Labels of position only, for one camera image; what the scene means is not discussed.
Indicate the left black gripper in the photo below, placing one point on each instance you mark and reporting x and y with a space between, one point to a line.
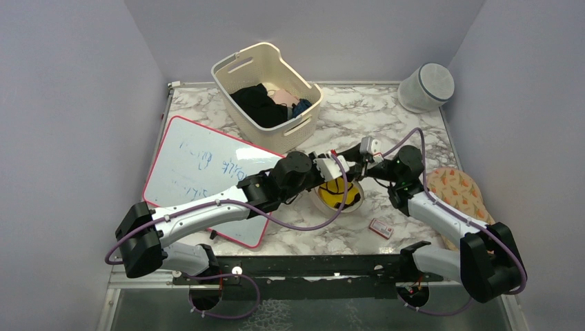
319 178

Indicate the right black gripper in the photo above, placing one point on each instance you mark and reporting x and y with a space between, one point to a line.
354 156

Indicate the yellow black bra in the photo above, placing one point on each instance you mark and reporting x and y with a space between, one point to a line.
332 192

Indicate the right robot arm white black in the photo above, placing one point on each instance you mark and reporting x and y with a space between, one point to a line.
487 262

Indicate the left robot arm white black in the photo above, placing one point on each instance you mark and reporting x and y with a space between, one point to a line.
148 238

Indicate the cream plastic laundry basket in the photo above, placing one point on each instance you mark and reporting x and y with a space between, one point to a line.
263 63

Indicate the small red white card box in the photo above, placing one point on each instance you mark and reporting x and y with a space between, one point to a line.
380 228

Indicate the blue garment in basket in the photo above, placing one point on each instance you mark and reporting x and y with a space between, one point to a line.
300 107

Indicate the pink garment in basket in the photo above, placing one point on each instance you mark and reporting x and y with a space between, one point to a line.
283 97

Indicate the black garment in basket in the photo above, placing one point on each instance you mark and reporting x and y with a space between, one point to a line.
261 108

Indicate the carrot pattern round cushion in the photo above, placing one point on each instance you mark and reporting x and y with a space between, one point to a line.
457 189

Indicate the red framed whiteboard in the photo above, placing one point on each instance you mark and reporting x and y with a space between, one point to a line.
195 162

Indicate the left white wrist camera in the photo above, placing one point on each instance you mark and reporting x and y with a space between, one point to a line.
330 166

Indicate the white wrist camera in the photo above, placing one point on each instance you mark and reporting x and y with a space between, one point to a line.
330 166
369 149

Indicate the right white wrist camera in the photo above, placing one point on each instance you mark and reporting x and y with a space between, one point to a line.
369 149

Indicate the black mounting rail base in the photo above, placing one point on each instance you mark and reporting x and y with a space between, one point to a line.
306 277

